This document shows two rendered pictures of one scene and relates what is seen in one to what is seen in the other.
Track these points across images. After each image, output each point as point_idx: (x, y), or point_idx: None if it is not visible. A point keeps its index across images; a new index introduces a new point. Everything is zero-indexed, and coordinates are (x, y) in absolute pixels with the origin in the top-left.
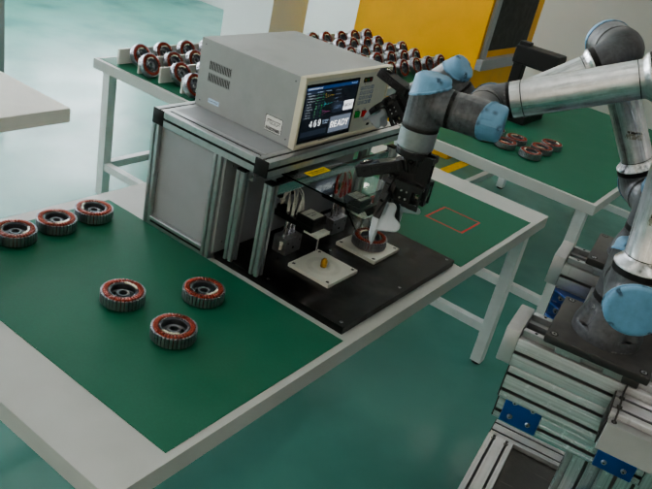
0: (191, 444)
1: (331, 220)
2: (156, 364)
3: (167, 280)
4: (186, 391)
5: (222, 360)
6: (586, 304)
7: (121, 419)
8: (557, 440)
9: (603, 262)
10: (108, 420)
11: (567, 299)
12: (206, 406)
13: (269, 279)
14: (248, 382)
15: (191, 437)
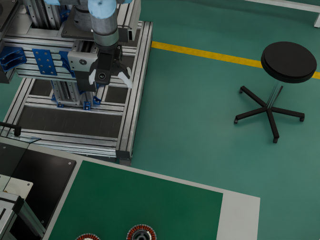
0: (210, 186)
1: None
2: (170, 234)
3: None
4: (180, 208)
5: (143, 205)
6: (89, 18)
7: (219, 223)
8: None
9: (2, 22)
10: (224, 228)
11: (65, 34)
12: (183, 194)
13: (44, 220)
14: (152, 185)
15: (206, 189)
